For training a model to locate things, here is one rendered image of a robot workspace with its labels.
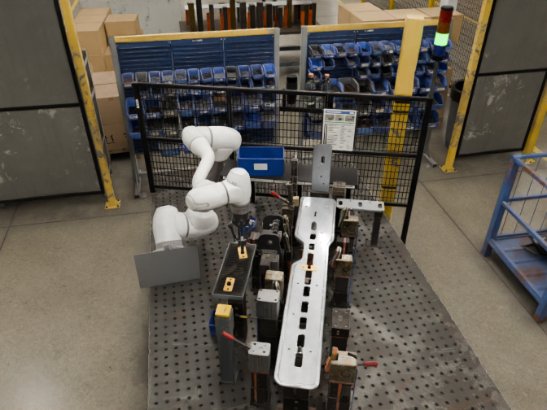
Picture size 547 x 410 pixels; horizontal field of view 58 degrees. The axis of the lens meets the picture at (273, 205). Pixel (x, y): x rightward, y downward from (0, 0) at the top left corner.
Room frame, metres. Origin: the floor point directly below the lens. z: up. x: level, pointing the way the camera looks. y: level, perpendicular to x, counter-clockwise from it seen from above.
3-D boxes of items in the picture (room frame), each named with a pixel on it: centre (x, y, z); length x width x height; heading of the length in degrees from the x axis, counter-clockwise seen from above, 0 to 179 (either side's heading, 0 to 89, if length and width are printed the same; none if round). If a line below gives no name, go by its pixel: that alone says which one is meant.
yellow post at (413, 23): (2.94, -0.81, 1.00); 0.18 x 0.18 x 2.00; 82
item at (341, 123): (2.91, -0.42, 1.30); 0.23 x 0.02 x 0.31; 82
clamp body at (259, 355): (1.36, 0.06, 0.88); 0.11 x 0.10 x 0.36; 82
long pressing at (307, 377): (1.90, -0.19, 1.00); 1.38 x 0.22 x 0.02; 172
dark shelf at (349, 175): (2.84, -0.11, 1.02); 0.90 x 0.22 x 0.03; 82
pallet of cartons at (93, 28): (6.72, 2.20, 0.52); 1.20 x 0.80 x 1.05; 8
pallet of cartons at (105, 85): (5.32, 2.03, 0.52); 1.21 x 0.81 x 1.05; 15
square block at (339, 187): (2.63, -0.41, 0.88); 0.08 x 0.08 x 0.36; 82
